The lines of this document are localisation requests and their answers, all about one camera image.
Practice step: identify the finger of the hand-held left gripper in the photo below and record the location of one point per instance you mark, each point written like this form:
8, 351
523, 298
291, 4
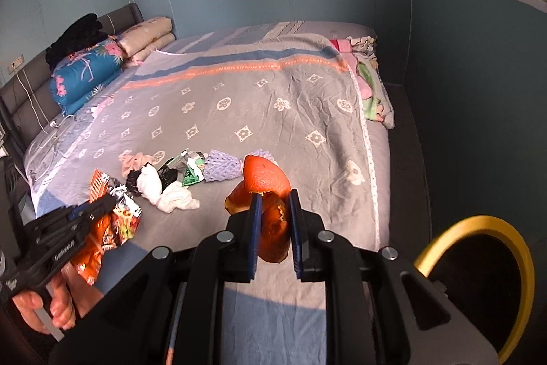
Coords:
92, 209

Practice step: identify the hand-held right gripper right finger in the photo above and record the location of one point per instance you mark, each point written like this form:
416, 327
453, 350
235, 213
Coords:
295, 232

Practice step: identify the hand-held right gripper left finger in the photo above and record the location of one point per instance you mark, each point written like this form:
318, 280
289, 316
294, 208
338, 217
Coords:
255, 232

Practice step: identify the orange snack packet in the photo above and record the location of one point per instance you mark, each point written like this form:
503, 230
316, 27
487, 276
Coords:
98, 241

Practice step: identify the orange peel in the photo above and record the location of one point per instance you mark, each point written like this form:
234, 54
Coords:
267, 177

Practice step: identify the small black plastic bag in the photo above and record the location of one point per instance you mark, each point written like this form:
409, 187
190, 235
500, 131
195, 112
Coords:
169, 176

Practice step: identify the silver green wrapper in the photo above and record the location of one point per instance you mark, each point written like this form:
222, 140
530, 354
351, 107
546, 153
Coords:
192, 174

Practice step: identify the black trash bin yellow rim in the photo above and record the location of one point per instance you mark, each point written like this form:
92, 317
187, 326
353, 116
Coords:
487, 221

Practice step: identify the person's left hand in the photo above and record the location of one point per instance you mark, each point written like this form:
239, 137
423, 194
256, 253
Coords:
64, 305

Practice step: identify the orange striped wrapper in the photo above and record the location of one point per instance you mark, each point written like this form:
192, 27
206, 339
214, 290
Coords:
100, 185

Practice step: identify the pink tissue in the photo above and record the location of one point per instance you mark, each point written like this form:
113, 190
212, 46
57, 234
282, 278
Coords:
132, 162

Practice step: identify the white tissue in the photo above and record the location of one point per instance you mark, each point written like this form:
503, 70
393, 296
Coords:
177, 200
149, 183

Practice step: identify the light patterned bed sheet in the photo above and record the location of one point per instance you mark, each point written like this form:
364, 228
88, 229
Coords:
51, 151

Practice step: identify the purple foam net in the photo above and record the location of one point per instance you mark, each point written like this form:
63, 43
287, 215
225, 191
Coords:
222, 168

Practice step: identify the blue floral quilt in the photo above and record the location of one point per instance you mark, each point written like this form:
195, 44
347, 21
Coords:
85, 74

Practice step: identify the pink green floral cloth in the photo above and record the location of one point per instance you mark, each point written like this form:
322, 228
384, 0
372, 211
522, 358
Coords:
371, 100

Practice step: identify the black clothing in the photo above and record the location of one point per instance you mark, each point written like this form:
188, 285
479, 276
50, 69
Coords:
77, 35

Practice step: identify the beige folded quilt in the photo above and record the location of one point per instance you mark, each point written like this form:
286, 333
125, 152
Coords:
145, 33

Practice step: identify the grey upholstered headboard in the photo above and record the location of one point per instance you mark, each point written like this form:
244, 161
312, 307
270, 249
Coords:
124, 16

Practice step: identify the dark bed frame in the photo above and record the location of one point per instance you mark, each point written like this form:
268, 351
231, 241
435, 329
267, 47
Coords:
410, 159

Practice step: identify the wall socket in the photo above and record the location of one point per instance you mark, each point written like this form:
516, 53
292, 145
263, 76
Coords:
16, 64

